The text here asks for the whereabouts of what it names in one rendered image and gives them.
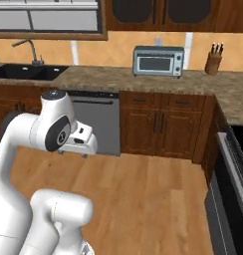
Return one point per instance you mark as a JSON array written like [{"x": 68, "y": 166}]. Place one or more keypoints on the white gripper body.
[{"x": 81, "y": 146}]

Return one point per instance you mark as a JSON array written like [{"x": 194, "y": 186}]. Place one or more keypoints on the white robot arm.
[{"x": 14, "y": 186}]

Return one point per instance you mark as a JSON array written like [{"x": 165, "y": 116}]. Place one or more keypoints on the silver dishwasher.
[{"x": 100, "y": 129}]

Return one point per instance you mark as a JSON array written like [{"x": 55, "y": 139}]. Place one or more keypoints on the brown base cupboards with drawers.
[{"x": 140, "y": 129}]

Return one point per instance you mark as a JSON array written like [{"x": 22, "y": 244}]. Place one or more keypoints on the brown cupboards under sink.
[{"x": 14, "y": 99}]

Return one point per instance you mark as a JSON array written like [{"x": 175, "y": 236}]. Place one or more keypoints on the black sink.
[{"x": 27, "y": 72}]

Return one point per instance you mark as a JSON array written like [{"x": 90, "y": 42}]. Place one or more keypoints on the grey tap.
[{"x": 34, "y": 56}]

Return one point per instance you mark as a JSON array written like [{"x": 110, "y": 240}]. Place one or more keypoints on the grey toaster oven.
[{"x": 158, "y": 61}]

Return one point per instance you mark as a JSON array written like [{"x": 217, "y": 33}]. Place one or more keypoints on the wooden framed window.
[{"x": 47, "y": 20}]

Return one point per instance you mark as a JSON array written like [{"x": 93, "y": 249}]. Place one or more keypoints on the black oven with hob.
[{"x": 229, "y": 186}]

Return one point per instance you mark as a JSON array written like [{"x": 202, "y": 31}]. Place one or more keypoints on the wooden knife block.
[{"x": 213, "y": 63}]

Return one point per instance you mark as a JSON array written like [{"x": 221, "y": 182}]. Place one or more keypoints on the grey wall socket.
[{"x": 158, "y": 41}]

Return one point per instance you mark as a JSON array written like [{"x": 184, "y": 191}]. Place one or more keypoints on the brown wall cupboards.
[{"x": 180, "y": 15}]

